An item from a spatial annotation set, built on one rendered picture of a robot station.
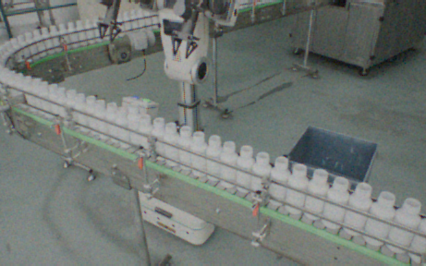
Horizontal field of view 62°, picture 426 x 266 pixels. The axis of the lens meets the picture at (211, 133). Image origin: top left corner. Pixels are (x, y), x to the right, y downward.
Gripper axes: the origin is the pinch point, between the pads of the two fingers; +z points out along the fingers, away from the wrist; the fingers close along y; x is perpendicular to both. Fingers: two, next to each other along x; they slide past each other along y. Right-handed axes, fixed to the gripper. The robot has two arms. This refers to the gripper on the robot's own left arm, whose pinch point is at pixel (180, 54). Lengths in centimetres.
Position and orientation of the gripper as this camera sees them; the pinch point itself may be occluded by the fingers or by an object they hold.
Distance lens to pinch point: 156.8
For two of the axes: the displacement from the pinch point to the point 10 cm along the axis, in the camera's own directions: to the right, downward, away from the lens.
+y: 8.5, 3.3, -4.1
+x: 4.4, -0.2, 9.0
